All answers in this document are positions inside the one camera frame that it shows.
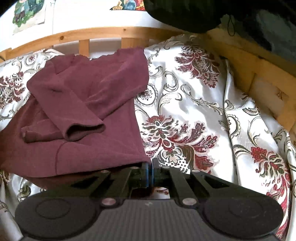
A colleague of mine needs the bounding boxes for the maroon long-sleeve shirt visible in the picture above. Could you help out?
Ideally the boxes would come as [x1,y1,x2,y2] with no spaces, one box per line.
[1,48,150,189]

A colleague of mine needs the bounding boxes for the floral white red bedspread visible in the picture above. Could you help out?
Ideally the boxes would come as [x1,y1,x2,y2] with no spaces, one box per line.
[1,35,295,240]

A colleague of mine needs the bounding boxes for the cartoon poster colourful right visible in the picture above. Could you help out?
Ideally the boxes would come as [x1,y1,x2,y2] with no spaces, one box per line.
[111,0,145,11]

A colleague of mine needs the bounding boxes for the cartoon poster green left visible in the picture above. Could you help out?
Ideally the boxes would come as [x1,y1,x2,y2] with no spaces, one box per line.
[13,0,50,34]

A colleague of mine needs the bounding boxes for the wooden bed frame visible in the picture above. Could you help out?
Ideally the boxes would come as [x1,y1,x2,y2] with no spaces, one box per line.
[1,27,295,133]

